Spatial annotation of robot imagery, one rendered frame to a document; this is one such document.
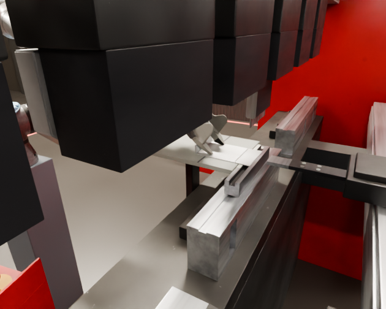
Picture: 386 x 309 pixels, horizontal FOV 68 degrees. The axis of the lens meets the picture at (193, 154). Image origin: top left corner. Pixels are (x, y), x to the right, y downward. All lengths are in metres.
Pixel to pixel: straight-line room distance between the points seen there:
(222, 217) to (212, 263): 0.08
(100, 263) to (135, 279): 1.34
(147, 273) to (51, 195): 0.88
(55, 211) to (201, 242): 0.99
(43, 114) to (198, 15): 0.15
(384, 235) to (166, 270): 0.35
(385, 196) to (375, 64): 0.92
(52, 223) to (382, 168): 1.22
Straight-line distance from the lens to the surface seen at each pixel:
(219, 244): 0.47
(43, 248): 1.43
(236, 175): 0.58
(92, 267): 1.87
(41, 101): 0.24
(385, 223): 0.54
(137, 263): 0.56
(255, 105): 0.57
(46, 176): 1.31
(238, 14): 0.36
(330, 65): 1.44
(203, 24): 0.28
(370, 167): 0.60
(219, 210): 0.52
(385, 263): 0.47
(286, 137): 0.96
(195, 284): 0.52
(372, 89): 1.45
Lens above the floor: 1.27
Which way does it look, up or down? 24 degrees down
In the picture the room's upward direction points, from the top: 1 degrees counter-clockwise
